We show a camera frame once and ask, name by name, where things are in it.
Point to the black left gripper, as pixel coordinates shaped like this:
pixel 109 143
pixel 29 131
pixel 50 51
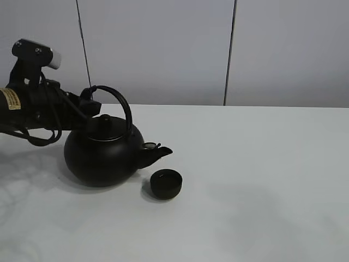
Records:
pixel 49 107

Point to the black cast iron teapot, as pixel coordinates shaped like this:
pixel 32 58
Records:
pixel 111 158

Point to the small black teacup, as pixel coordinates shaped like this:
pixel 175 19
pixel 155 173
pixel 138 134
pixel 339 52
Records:
pixel 166 184

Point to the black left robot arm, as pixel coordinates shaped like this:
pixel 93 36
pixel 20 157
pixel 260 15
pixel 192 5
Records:
pixel 12 113

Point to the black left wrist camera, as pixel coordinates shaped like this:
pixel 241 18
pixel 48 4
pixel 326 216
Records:
pixel 31 58

